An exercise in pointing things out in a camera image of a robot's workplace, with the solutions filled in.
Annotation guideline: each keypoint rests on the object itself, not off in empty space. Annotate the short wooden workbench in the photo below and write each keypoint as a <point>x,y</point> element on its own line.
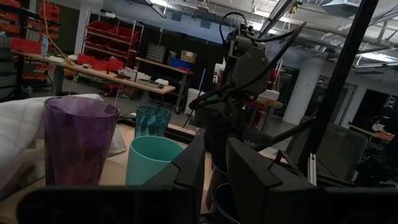
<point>155,63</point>

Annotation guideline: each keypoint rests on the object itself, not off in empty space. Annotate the long wooden workbench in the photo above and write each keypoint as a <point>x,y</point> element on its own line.
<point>93,74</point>

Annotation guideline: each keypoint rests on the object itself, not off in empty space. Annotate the cardboard box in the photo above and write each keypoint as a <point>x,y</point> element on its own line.
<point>188,57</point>

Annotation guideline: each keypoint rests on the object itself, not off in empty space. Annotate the blue storage bin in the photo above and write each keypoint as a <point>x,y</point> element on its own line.
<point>179,63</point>

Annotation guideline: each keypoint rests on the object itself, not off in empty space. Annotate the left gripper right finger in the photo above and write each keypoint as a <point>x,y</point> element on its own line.
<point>248,174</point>

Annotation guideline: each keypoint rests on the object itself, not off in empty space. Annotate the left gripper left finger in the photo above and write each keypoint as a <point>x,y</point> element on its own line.
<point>191,168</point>

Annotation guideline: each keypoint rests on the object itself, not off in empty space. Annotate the teal translucent tumbler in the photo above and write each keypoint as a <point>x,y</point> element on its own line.
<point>152,121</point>

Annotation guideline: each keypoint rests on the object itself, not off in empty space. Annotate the white checked cloth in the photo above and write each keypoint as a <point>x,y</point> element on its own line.
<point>18,130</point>

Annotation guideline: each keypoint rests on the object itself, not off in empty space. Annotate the black light bar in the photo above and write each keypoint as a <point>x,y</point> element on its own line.
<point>155,8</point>
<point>276,15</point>

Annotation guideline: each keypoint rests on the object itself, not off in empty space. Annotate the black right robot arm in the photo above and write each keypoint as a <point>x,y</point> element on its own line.
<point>248,65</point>

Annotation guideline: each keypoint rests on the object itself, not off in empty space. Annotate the white trash bin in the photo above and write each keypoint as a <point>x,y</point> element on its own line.
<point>192,102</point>

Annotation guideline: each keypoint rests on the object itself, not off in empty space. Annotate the black frame post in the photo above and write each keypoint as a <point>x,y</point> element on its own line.
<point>340,77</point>

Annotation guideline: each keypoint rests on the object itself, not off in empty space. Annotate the purple translucent tumbler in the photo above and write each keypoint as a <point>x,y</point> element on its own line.
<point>77,140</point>

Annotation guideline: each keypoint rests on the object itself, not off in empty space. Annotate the small parts drawer cabinet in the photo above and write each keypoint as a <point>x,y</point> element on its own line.
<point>156,53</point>

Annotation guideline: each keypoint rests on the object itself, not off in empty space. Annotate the teal opaque plastic cup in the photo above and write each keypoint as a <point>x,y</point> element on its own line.
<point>146,161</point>

